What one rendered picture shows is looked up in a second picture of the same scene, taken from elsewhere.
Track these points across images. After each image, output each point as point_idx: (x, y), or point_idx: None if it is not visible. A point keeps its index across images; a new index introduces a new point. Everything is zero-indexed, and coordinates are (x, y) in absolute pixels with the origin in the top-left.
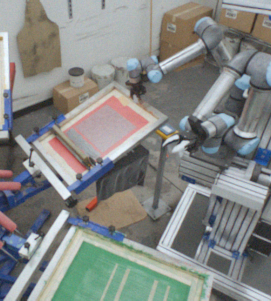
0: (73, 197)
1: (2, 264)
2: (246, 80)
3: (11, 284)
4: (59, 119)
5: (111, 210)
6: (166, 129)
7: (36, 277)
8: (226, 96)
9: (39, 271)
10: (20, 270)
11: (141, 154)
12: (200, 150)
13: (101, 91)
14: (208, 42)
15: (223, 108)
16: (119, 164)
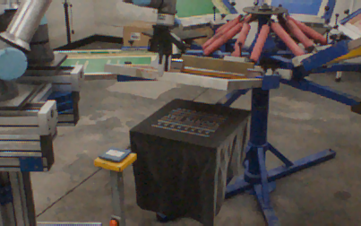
0: (173, 56)
1: (273, 201)
2: None
3: (245, 195)
4: (262, 76)
5: None
6: (116, 152)
7: (227, 205)
8: (12, 104)
9: (230, 209)
10: (250, 204)
11: (138, 125)
12: (55, 56)
13: (235, 80)
14: None
15: (20, 90)
16: (160, 112)
